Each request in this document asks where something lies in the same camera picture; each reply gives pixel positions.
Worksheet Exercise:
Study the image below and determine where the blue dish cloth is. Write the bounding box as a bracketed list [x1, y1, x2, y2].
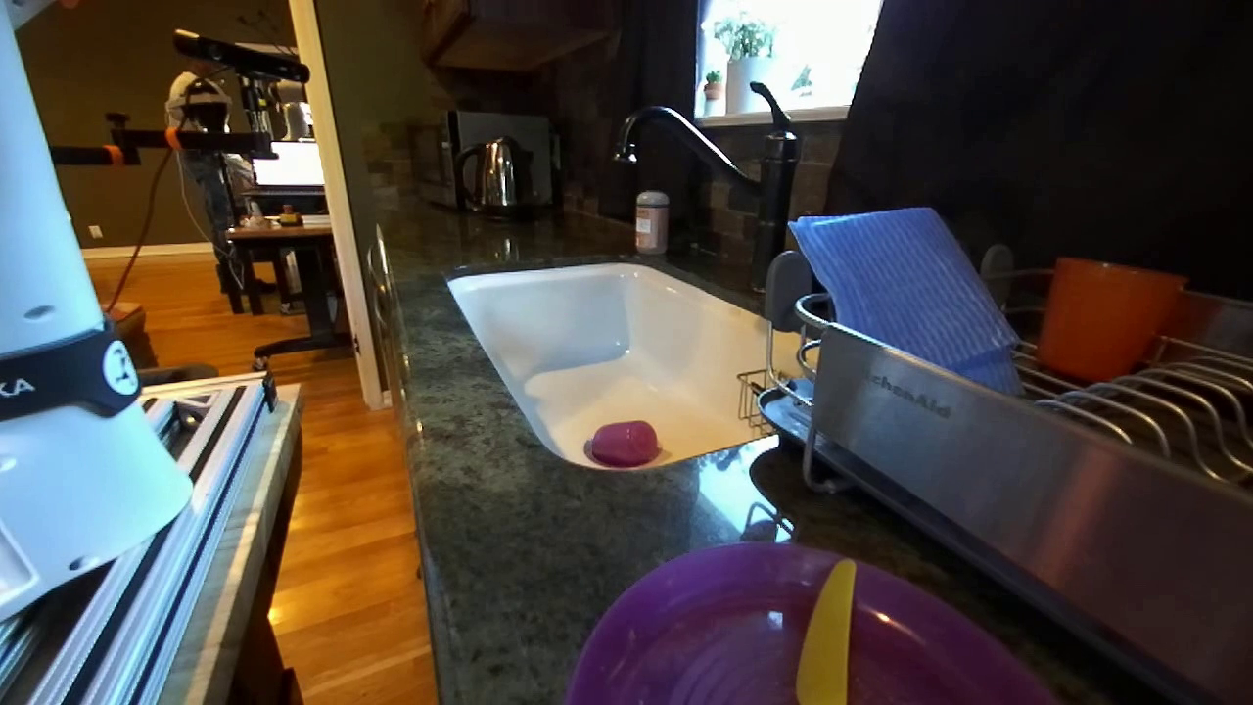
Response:
[788, 206, 1025, 394]

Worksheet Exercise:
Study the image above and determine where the purple silicone scrubber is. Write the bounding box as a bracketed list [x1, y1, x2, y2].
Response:
[585, 420, 665, 469]

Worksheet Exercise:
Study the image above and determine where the white window frame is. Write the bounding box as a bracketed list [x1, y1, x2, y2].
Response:
[695, 0, 887, 135]

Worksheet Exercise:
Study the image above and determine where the dark wooden table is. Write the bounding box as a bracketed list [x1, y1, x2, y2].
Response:
[222, 212, 353, 365]

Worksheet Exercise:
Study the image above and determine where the steel kettle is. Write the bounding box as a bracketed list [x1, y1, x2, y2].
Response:
[455, 135, 538, 220]

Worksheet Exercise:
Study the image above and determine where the dark wooden wall cabinet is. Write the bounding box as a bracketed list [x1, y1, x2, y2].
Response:
[429, 0, 620, 79]

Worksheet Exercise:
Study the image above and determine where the purple plastic plate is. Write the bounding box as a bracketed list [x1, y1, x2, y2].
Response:
[559, 542, 1067, 705]

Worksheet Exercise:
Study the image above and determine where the plant in white pot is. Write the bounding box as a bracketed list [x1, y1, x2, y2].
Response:
[714, 14, 785, 117]

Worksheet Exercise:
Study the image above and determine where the aluminium frame robot cart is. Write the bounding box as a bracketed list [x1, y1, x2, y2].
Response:
[0, 369, 306, 705]

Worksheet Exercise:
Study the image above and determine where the white undermount kitchen sink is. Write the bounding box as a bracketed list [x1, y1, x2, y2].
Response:
[447, 262, 808, 478]

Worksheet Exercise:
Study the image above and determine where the yellow plastic utensil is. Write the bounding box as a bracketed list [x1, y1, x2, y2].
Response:
[797, 555, 861, 705]

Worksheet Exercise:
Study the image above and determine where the stainless steel dish rack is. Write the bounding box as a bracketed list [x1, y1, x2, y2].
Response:
[756, 266, 1253, 705]

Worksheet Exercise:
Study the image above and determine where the orange plastic cup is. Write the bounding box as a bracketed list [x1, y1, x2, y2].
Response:
[1038, 254, 1195, 383]

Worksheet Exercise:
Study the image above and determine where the black kitchen faucet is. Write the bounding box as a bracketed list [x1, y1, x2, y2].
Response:
[613, 79, 804, 300]

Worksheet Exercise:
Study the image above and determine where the dark navy window curtain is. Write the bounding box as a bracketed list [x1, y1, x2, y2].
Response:
[613, 0, 709, 220]
[827, 0, 1253, 302]

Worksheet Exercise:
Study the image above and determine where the grey countertop appliance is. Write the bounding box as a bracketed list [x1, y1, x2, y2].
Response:
[447, 110, 566, 216]

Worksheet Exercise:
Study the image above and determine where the black camera on stand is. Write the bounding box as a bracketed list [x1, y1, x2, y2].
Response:
[171, 23, 314, 87]

